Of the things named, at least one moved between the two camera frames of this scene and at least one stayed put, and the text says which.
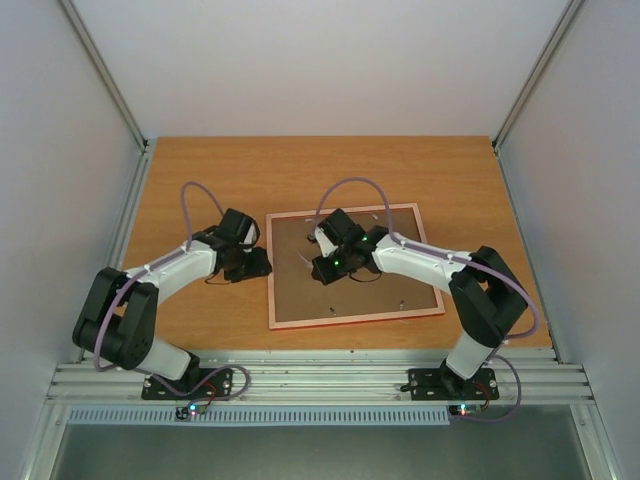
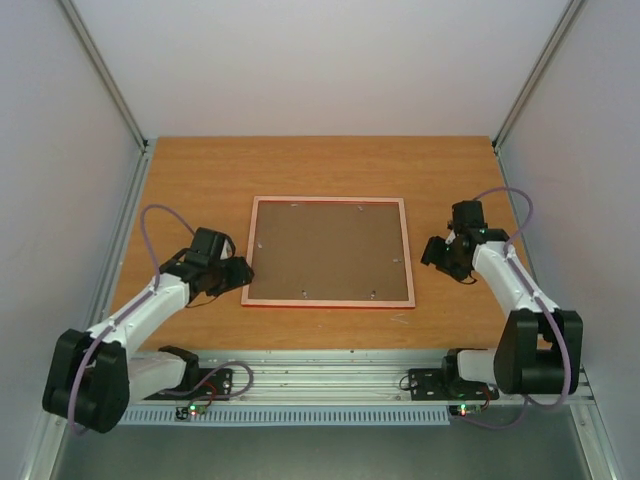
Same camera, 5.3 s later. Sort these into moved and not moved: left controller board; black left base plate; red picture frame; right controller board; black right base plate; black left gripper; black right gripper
Moved: black left gripper; red picture frame; black right gripper
Not moved: left controller board; black left base plate; right controller board; black right base plate
